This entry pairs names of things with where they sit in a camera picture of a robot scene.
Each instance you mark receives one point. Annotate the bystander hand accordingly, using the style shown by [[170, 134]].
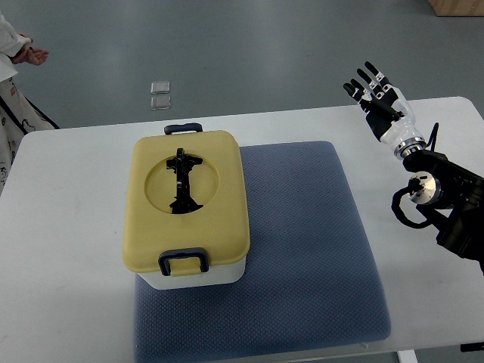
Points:
[[30, 55]]

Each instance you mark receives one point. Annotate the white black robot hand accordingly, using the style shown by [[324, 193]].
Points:
[[387, 111]]

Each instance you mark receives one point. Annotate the yellow box lid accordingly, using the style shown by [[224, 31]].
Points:
[[186, 205]]

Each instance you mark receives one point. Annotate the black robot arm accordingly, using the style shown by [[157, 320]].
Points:
[[447, 195]]

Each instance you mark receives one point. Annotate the white storage box base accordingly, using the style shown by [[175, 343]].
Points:
[[211, 274]]

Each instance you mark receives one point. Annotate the bystander white patterned clothing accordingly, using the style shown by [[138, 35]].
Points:
[[19, 115]]

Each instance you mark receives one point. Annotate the wooden furniture corner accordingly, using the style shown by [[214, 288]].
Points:
[[457, 8]]

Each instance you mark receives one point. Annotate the blue grey cushion mat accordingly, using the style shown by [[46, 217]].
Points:
[[310, 281]]

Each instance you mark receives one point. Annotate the black table clamp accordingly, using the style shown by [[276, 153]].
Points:
[[472, 347]]

